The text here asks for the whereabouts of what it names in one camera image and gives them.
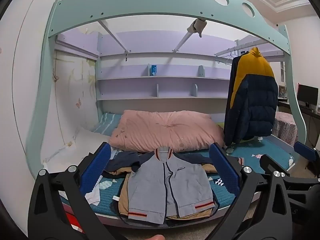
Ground white clothes rack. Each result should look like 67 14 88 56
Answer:
215 36 285 65

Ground mint green bunk bed frame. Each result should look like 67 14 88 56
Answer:
26 0 307 180

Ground small white cloth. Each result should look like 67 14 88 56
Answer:
85 175 103 204

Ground dark desk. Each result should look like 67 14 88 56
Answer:
277 100 320 120

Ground white pillow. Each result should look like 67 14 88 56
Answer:
41 127 112 170

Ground pink duvet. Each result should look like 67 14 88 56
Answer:
110 109 225 153

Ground lavender shelf unit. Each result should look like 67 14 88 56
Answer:
96 31 235 103

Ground tan pants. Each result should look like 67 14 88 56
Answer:
117 164 218 220

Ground teal quilted bed mat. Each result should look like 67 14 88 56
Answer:
60 112 298 215

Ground black computer monitor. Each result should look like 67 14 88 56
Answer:
297 84 319 107

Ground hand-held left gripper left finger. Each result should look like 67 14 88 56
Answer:
28 142 118 240

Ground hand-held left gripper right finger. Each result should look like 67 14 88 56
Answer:
205 142 293 240

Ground grey-blue jacket with navy sleeves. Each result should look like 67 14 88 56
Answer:
104 147 244 224

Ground grey cloth on rail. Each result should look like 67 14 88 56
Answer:
186 19 207 38

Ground yellow and navy puffer jacket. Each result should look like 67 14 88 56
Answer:
223 47 278 146

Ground pink floral covered stool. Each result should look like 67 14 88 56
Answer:
272 112 299 147

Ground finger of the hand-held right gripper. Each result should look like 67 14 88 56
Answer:
294 141 320 178
259 154 319 185

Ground teal striped pillow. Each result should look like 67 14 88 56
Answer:
94 112 123 136

